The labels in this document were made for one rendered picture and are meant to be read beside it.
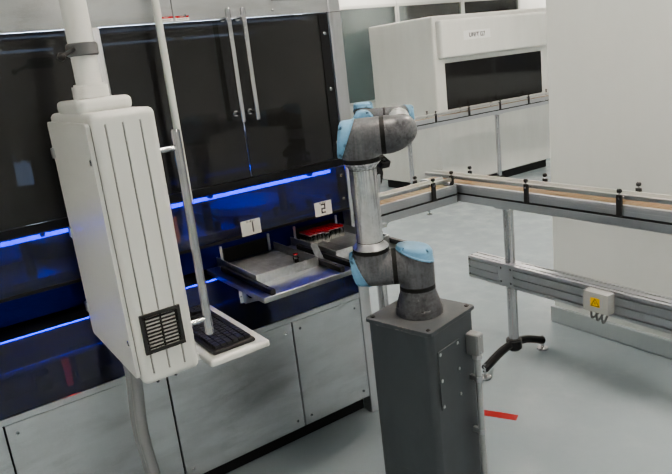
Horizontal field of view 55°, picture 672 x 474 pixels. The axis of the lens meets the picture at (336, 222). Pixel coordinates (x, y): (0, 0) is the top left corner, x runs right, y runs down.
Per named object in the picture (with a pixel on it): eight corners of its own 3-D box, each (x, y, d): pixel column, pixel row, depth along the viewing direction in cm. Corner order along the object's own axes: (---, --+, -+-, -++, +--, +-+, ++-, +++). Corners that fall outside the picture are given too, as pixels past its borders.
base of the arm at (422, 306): (452, 307, 209) (450, 278, 206) (425, 324, 198) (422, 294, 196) (414, 299, 219) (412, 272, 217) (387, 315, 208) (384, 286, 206)
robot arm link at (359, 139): (399, 290, 201) (383, 117, 186) (351, 294, 203) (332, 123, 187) (398, 276, 213) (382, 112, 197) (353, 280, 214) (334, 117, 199)
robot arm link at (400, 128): (420, 114, 185) (412, 97, 232) (383, 118, 186) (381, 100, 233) (423, 153, 188) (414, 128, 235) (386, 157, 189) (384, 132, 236)
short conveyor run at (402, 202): (352, 234, 289) (348, 200, 286) (332, 229, 302) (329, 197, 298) (460, 202, 326) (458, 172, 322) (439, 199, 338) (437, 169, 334)
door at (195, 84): (132, 202, 223) (98, 27, 209) (250, 177, 248) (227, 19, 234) (132, 202, 223) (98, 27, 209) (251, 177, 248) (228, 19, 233)
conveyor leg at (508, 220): (501, 350, 330) (494, 205, 311) (513, 344, 334) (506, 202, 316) (515, 355, 322) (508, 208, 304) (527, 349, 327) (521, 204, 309)
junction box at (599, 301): (582, 309, 276) (582, 289, 274) (589, 305, 279) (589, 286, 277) (607, 316, 266) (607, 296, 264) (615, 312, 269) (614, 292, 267)
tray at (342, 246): (290, 245, 270) (289, 237, 269) (340, 230, 284) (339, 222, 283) (337, 259, 242) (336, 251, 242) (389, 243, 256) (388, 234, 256)
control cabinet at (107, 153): (91, 337, 215) (39, 103, 196) (147, 320, 226) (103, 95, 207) (138, 391, 174) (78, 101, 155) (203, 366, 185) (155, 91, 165)
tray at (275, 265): (217, 265, 252) (216, 257, 252) (274, 249, 266) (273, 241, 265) (257, 284, 225) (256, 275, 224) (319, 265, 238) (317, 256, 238)
